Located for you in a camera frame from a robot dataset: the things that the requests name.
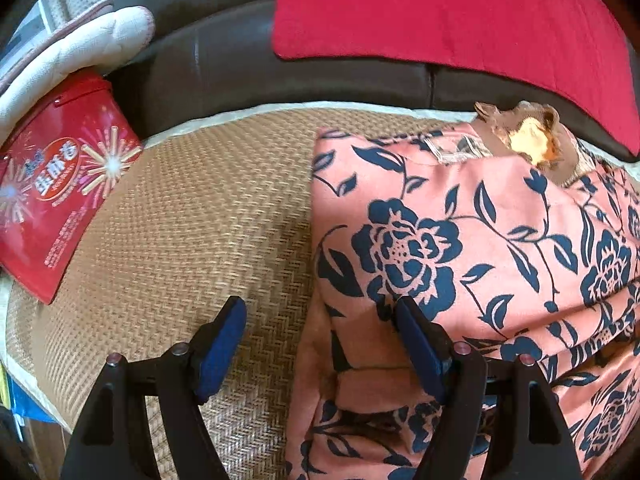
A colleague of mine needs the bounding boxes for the white quilted cushion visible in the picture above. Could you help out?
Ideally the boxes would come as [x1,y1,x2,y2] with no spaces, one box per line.
[0,6,155,133]

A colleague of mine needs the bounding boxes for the red gift box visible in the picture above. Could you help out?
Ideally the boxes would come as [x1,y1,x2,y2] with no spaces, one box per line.
[0,69,145,306]

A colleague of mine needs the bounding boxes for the blue flat item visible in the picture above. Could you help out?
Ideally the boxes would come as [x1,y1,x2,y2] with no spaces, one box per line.
[0,360,61,426]

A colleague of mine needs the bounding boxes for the dark brown leather sofa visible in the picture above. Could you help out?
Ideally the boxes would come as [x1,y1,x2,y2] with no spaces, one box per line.
[107,0,640,163]

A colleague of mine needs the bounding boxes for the brown garment with yellow print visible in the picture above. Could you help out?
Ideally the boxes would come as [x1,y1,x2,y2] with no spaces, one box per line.
[425,101,608,188]

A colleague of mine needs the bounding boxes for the pink floral garment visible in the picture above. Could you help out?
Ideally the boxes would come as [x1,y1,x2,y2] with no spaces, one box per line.
[286,122,640,480]

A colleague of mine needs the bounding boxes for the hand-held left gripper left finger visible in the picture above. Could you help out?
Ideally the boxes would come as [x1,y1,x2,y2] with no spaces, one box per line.
[64,296,247,480]

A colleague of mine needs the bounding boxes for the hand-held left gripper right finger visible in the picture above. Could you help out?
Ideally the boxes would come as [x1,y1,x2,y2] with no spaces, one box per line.
[395,296,583,480]

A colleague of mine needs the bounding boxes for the red cloth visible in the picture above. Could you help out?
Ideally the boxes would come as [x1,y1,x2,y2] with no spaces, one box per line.
[271,0,640,157]

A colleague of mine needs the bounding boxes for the woven rattan mat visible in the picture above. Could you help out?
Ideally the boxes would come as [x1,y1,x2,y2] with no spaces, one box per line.
[0,102,481,480]

